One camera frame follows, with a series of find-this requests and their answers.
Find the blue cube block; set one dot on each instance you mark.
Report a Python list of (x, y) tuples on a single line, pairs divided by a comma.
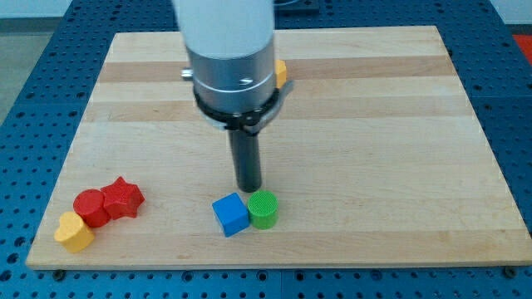
[(232, 214)]

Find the red cylinder block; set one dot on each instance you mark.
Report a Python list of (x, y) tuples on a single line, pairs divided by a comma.
[(89, 205)]

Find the wooden board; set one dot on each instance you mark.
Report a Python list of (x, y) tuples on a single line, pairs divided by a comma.
[(377, 160)]

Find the red star block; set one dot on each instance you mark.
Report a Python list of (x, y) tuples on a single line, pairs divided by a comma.
[(122, 199)]

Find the yellow block behind arm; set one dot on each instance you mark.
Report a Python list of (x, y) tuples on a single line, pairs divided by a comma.
[(280, 73)]

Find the yellow heart block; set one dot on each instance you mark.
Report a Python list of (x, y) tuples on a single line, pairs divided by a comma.
[(73, 233)]

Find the green cylinder block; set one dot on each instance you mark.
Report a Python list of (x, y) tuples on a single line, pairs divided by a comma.
[(263, 209)]

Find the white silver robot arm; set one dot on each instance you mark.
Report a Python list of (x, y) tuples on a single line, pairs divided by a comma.
[(230, 46)]

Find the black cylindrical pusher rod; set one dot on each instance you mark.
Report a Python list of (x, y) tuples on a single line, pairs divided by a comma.
[(245, 154)]

